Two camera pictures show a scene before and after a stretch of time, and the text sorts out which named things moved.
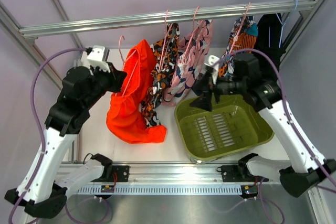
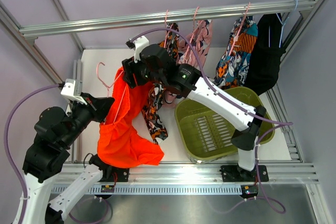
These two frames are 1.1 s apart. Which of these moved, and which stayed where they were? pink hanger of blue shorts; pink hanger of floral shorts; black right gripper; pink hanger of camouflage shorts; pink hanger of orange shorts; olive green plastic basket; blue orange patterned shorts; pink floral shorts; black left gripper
Moved: black right gripper; pink hanger of orange shorts; black left gripper
Stayed: blue orange patterned shorts; pink hanger of floral shorts; pink hanger of camouflage shorts; pink hanger of blue shorts; olive green plastic basket; pink floral shorts
